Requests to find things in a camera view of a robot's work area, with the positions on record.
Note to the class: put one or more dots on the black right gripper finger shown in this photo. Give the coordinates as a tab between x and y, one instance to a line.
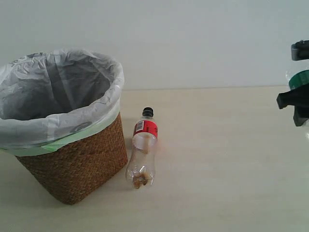
300	50

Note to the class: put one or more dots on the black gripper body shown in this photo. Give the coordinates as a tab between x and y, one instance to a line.
301	115

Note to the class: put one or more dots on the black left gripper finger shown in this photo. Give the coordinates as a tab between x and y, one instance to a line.
297	97

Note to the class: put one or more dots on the clear bottle green cap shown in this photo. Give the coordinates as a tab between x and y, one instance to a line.
297	79

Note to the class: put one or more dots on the clear bottle red label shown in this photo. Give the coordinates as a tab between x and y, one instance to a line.
140	171

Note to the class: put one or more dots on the brown woven wicker basket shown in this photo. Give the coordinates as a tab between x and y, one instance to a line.
79	168

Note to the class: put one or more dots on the white plastic trash bag liner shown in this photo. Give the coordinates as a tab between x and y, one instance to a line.
48	100

